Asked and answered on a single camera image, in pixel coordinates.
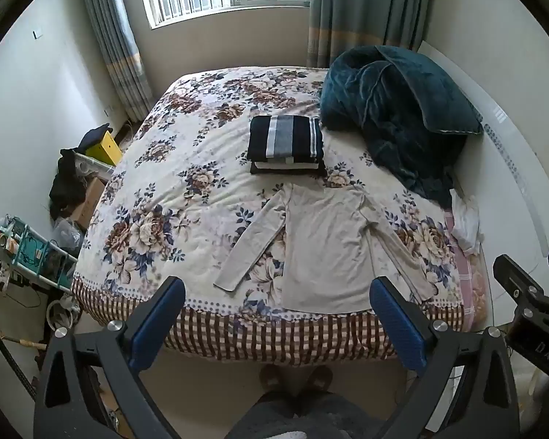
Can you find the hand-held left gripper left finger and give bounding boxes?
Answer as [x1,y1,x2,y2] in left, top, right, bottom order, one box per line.
[33,276,186,439]

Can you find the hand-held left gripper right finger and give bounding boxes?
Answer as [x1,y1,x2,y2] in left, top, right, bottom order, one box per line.
[370,276,519,439]

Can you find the beige long-sleeve shirt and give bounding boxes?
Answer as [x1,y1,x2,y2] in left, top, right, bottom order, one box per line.
[213,183,435,314]

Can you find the black clothes pile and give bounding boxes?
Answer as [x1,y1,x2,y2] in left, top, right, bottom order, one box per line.
[49,147,90,220]

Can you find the pink bed sheet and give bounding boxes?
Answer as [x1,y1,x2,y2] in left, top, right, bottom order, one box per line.
[444,210,490,330]

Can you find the crumpled white cloth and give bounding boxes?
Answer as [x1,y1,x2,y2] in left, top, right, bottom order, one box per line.
[449,188,483,257]

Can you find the brown slipper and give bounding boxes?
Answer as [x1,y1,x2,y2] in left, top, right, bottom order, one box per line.
[302,366,335,395]
[259,365,294,396]

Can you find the white headboard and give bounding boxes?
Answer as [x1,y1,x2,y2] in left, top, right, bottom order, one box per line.
[416,40,549,330]

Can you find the clear plastic bag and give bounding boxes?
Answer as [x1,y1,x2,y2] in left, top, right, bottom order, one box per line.
[52,217,85,254]

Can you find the floral bedspread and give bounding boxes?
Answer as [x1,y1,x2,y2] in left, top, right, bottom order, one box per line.
[71,66,467,367]

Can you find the person's grey trouser legs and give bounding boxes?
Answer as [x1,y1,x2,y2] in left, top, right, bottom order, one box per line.
[231,389,385,439]

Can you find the cardboard box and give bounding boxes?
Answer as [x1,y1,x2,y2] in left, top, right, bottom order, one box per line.
[68,177,107,234]

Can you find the wooden stick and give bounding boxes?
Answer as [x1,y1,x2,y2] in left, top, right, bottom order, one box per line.
[0,320,49,350]

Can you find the teal storage rack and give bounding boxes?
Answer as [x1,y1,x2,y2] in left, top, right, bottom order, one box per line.
[0,215,78,293]

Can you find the white plastic basket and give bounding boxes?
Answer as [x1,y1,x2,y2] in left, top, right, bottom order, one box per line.
[75,153,115,179]

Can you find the yellow box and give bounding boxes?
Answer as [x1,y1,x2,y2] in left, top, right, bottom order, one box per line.
[86,131,123,166]

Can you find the navy cloth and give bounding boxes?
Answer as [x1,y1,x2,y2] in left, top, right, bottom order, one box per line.
[78,123,113,151]

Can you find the folded white garment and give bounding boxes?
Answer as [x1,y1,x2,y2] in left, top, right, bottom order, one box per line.
[254,158,323,170]

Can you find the teal plush blanket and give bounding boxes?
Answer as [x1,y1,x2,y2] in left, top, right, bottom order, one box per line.
[319,45,485,202]

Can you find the folded dark striped sweater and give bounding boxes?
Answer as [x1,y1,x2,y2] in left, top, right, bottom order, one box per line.
[248,115,325,162]

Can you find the narrow blue-grey curtain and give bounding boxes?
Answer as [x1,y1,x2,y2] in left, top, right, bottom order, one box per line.
[78,0,154,122]

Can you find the wide blue-grey curtain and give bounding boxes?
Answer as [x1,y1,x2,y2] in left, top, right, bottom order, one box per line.
[306,0,428,69]

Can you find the coiled white cable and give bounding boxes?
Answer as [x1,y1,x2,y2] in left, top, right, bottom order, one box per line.
[46,295,81,330]

